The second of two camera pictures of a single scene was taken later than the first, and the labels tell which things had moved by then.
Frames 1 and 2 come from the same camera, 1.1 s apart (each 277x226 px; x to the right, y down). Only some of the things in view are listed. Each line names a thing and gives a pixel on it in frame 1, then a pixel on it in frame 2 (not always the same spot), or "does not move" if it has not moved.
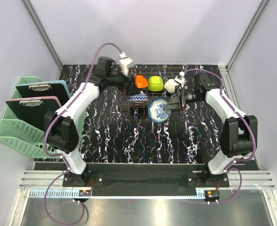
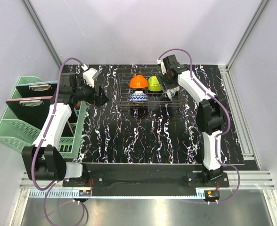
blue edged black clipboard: [59, 88] does not move
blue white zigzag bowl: [139, 97] does not move
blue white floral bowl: [156, 111] -> [172, 94]
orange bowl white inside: [141, 81] does not move
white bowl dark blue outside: [155, 84] does not move
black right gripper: [174, 103] -> [162, 79]
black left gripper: [132, 90] -> [99, 100]
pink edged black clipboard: [33, 110] does not move
